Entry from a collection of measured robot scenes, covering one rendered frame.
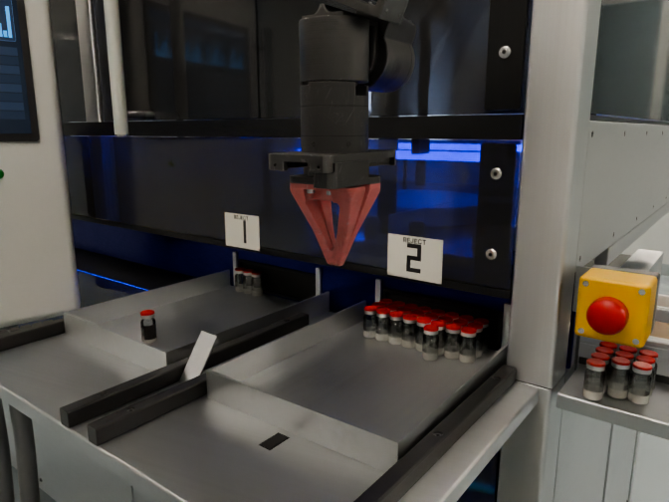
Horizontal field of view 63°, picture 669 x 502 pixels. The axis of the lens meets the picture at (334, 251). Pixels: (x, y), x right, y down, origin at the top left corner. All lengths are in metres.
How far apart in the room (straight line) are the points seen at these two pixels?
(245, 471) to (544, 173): 0.45
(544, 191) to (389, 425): 0.32
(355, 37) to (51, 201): 0.92
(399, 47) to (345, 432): 0.36
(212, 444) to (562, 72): 0.54
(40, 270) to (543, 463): 1.00
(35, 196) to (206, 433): 0.77
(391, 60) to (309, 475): 0.38
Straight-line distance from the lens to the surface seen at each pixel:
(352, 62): 0.45
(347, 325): 0.88
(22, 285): 1.28
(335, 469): 0.55
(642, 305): 0.67
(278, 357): 0.76
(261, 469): 0.56
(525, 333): 0.72
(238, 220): 0.97
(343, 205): 0.45
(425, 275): 0.76
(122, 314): 1.00
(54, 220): 1.27
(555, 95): 0.68
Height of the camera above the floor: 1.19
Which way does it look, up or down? 12 degrees down
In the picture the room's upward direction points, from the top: straight up
